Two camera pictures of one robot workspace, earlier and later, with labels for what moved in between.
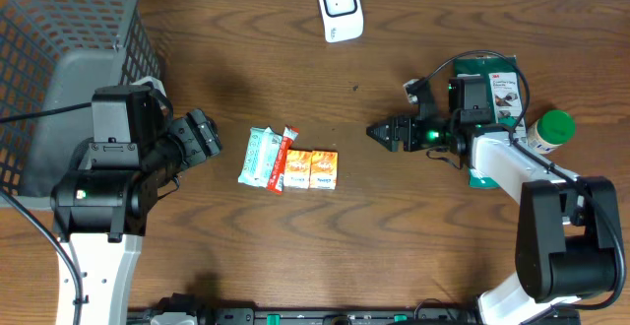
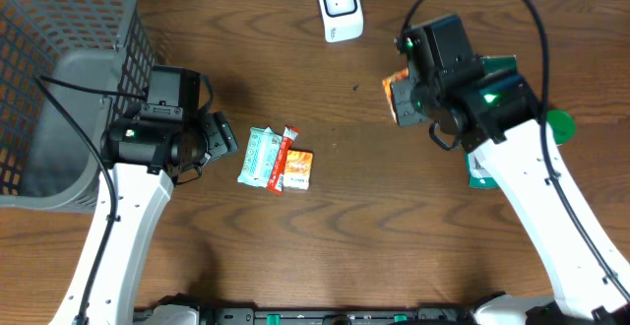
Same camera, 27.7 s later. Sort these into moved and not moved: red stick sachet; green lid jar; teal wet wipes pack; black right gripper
Moved: black right gripper
Not moved: teal wet wipes pack; red stick sachet; green lid jar
